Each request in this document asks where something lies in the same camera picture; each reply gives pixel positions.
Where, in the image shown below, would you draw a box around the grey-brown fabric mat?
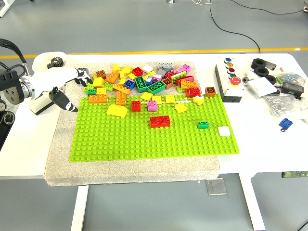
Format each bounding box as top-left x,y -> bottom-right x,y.
43,61 -> 221,187

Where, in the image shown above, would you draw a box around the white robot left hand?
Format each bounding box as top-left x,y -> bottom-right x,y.
30,67 -> 93,113

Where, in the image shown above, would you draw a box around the green hollow brick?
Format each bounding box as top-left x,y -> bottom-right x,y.
134,76 -> 148,93
146,80 -> 167,95

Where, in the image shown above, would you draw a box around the white pushbutton control box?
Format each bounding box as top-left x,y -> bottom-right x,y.
214,56 -> 246,103

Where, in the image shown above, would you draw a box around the yellow arched brick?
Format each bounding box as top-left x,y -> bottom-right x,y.
106,104 -> 128,118

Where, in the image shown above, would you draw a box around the red two-by-four brick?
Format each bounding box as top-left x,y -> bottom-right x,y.
149,115 -> 171,129

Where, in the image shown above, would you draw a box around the lime green long brick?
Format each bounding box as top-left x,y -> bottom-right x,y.
171,71 -> 188,84

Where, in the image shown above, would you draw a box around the clear bag of screws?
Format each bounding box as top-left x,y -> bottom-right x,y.
263,94 -> 308,121

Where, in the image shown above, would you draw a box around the brown hollow brick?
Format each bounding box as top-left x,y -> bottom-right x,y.
162,77 -> 174,90

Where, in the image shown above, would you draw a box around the small clear-lidded black box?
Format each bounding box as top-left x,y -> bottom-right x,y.
264,60 -> 277,71

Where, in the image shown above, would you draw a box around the black power adapter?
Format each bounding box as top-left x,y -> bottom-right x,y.
281,81 -> 305,100

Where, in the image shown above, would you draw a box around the white plastic bowl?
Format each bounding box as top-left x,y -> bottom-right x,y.
32,51 -> 68,73

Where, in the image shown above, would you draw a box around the glossy red brick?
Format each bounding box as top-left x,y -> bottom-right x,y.
185,87 -> 202,98

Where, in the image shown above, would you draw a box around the grey metal floor plate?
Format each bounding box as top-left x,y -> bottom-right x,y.
205,178 -> 228,196

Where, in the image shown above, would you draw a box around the white table leg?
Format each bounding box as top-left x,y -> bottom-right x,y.
239,172 -> 267,231
70,185 -> 90,231

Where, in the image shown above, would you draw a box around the orange long curved brick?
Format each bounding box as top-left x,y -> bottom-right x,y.
112,83 -> 132,94

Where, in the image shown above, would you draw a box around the black floor cable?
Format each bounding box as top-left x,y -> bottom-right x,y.
208,0 -> 261,54
231,0 -> 308,15

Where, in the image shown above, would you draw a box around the long red sloped brick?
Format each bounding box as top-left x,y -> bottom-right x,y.
175,75 -> 195,86

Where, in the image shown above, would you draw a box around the light grey studded brick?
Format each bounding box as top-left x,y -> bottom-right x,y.
157,62 -> 175,72

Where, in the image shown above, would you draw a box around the white cylinder metal tip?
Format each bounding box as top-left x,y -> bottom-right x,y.
242,72 -> 261,84

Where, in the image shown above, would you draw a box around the white printed tube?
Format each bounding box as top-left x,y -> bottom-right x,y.
55,81 -> 68,93

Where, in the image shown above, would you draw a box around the green studded baseplate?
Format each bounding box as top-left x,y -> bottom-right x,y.
68,93 -> 241,163

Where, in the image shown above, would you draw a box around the clear bag blue parts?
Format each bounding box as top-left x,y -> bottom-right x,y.
276,72 -> 308,86

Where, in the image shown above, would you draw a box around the white flat wall switch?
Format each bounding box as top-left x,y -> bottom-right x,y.
247,78 -> 279,98

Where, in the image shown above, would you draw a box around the orange two-by-four brick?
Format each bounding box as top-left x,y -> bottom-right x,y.
88,94 -> 109,104
115,90 -> 127,106
180,80 -> 198,90
105,71 -> 120,83

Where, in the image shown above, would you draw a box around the black metal gears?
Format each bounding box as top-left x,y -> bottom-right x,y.
46,56 -> 64,70

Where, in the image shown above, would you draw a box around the white furniture frame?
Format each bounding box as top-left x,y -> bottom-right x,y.
0,0 -> 16,18

